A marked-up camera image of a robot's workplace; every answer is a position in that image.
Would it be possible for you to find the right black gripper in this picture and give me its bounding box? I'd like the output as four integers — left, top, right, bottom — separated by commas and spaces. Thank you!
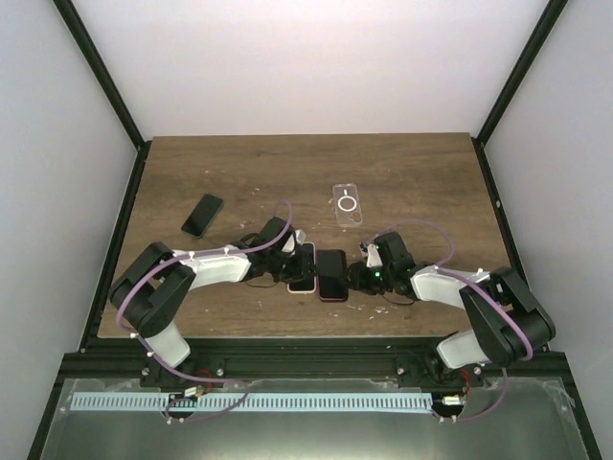
337, 263, 394, 296

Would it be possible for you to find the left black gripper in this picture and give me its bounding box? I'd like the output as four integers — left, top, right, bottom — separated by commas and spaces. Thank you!
267, 249, 320, 284

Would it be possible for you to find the beige phone case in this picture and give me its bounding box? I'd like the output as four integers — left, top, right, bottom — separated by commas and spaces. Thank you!
287, 242, 317, 294

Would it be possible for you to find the red-cased smartphone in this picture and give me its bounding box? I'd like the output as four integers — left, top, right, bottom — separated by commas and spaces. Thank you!
316, 249, 349, 302

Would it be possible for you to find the clear magsafe phone case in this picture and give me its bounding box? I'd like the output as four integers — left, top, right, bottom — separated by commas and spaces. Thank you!
332, 183, 363, 227

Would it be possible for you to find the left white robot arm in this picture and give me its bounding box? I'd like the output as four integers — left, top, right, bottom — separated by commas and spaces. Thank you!
108, 217, 316, 387

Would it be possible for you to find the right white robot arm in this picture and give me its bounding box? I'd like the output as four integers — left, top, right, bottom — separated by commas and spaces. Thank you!
347, 232, 556, 386

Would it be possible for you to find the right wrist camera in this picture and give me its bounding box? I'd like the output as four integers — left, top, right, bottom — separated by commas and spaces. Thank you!
360, 241, 383, 269

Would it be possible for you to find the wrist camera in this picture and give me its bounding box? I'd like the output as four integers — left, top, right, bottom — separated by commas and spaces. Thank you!
360, 241, 383, 269
282, 229, 307, 254

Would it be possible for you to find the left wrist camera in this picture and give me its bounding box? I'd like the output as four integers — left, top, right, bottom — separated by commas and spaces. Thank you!
282, 229, 307, 254

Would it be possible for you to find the light blue slotted cable duct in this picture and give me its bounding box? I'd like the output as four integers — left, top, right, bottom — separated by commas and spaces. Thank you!
70, 392, 433, 413

